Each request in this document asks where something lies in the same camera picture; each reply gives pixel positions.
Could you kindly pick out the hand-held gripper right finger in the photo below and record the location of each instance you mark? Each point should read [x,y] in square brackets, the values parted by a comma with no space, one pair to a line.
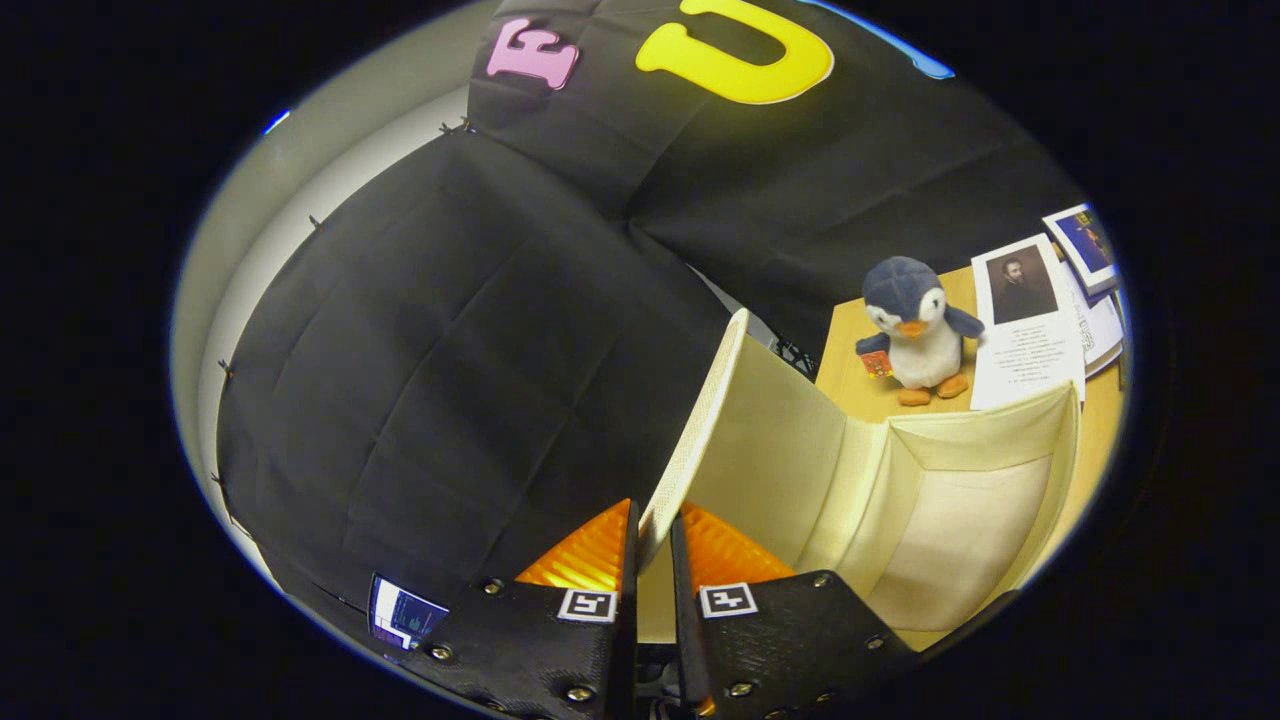
[682,640]

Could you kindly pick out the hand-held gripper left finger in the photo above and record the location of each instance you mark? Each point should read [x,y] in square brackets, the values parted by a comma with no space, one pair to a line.
[628,650]

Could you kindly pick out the beige fabric storage box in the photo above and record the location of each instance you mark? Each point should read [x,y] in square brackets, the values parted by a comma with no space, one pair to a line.
[950,520]

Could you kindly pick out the blue penguin plush toy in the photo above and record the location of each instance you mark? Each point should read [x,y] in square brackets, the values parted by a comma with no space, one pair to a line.
[920,340]

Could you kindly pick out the book with portrait cover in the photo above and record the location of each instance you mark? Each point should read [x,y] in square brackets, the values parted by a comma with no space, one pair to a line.
[1030,340]

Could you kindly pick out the white text-covered book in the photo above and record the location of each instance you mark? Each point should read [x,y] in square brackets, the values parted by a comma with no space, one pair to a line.
[1100,325]

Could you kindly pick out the book with blue photo cover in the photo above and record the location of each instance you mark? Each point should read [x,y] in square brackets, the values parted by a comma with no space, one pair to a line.
[1085,245]

